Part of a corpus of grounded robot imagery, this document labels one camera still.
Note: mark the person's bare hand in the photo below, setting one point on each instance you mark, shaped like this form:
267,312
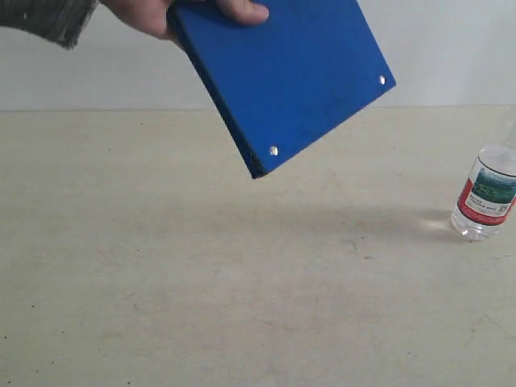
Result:
149,16

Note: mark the blue paper binder folder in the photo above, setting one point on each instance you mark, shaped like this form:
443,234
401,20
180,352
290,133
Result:
283,84

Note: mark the clear plastic water bottle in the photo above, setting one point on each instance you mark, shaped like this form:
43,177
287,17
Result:
488,195

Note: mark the grey sleeved forearm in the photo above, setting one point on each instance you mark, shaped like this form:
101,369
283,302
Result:
59,22

